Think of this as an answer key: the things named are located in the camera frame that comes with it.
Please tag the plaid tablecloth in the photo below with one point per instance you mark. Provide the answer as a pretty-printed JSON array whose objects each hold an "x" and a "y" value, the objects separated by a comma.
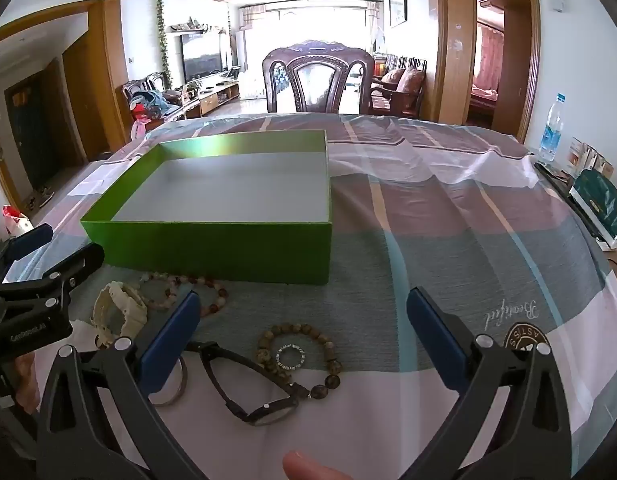
[{"x": 438, "y": 240}]

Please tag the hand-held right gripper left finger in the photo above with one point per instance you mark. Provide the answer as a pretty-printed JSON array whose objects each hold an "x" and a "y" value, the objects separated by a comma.
[{"x": 171, "y": 335}]

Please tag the wooden television cabinet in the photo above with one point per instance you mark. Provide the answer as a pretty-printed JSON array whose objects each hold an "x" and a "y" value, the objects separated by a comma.
[{"x": 213, "y": 102}]

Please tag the green ivy garland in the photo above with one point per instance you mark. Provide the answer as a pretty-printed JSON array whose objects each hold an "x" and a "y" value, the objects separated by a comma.
[{"x": 163, "y": 35}]

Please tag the silver bangle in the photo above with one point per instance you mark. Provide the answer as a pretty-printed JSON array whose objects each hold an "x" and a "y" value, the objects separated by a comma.
[{"x": 176, "y": 398}]

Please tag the dark green gift box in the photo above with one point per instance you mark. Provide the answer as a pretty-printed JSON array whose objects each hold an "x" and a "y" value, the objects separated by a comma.
[{"x": 601, "y": 205}]

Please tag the red and white bag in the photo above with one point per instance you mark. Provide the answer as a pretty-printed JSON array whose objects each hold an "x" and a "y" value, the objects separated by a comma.
[{"x": 16, "y": 220}]

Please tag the flat screen television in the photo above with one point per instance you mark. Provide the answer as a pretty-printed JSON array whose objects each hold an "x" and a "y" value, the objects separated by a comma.
[{"x": 201, "y": 57}]

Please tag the green cardboard box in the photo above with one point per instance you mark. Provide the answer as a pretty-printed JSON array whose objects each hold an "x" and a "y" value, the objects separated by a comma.
[{"x": 213, "y": 250}]

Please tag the clear plastic water bottle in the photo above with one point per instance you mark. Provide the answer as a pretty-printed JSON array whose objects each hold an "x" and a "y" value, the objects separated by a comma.
[{"x": 551, "y": 135}]

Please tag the wooden chair with clothes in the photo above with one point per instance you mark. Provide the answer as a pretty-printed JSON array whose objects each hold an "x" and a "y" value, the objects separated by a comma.
[{"x": 153, "y": 100}]

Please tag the framed wall picture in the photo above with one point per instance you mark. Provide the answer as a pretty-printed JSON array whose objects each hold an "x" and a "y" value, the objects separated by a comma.
[{"x": 397, "y": 2}]

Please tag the person's right hand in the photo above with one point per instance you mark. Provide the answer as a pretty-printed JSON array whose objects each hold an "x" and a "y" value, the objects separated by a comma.
[{"x": 313, "y": 470}]

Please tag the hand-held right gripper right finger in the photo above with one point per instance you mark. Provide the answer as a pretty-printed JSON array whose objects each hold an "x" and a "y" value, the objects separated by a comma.
[{"x": 436, "y": 335}]

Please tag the carved dark wooden chair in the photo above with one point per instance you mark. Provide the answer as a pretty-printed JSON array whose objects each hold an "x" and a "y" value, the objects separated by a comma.
[{"x": 283, "y": 85}]

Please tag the small cardboard packets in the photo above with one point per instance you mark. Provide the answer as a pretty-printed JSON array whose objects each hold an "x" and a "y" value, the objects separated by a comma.
[{"x": 588, "y": 155}]

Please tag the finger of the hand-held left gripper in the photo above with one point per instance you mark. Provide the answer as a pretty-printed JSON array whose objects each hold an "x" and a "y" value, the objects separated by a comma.
[
  {"x": 81, "y": 260},
  {"x": 33, "y": 239}
]

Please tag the wooden sofa with cushions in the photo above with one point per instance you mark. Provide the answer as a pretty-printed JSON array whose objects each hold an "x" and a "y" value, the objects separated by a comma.
[{"x": 403, "y": 85}]

